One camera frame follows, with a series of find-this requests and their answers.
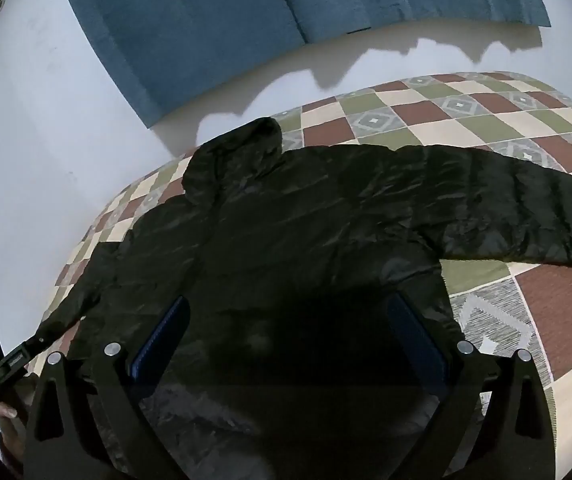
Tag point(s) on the black puffer jacket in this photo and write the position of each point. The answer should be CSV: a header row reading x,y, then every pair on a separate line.
x,y
291,220

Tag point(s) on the blue curtain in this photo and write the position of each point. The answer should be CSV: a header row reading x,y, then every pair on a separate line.
x,y
205,25

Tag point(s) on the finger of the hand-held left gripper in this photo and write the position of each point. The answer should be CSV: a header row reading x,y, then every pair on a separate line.
x,y
35,346

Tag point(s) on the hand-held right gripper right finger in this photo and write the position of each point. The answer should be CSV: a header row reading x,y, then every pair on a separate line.
x,y
416,340

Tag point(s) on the person's left hand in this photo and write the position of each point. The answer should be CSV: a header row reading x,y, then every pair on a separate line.
x,y
9,427

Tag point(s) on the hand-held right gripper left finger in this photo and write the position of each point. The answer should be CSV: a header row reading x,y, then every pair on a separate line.
x,y
158,345

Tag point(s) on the checkered bedspread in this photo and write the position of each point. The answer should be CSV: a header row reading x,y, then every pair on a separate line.
x,y
541,310

